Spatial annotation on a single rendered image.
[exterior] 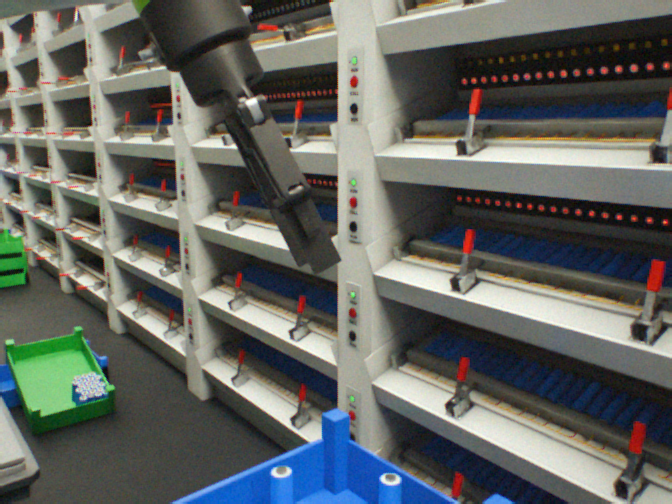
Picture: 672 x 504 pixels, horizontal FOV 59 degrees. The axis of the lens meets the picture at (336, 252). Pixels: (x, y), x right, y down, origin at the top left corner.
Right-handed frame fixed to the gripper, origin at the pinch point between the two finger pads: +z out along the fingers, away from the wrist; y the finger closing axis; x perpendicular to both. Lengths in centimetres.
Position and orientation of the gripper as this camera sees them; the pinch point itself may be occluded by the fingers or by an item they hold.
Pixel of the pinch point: (306, 240)
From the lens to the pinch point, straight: 61.1
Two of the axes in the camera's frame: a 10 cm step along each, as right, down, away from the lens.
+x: 8.6, -4.7, 2.0
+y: 2.6, 0.7, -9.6
